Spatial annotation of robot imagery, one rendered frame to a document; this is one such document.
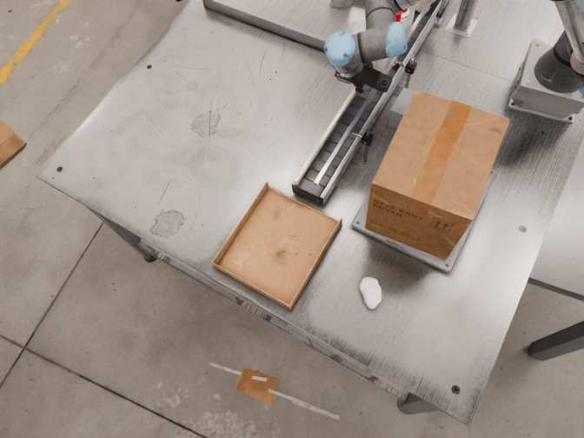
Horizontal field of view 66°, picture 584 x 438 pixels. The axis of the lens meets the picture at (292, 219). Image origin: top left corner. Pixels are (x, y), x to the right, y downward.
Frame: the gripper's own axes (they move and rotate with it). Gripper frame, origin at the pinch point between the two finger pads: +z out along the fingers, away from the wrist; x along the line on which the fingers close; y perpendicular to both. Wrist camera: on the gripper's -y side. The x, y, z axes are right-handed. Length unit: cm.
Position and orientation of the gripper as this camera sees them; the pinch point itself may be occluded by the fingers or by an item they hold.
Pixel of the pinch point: (369, 84)
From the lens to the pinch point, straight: 148.8
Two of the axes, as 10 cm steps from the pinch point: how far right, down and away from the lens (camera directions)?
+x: -3.9, 9.0, 1.7
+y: -8.6, -4.3, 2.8
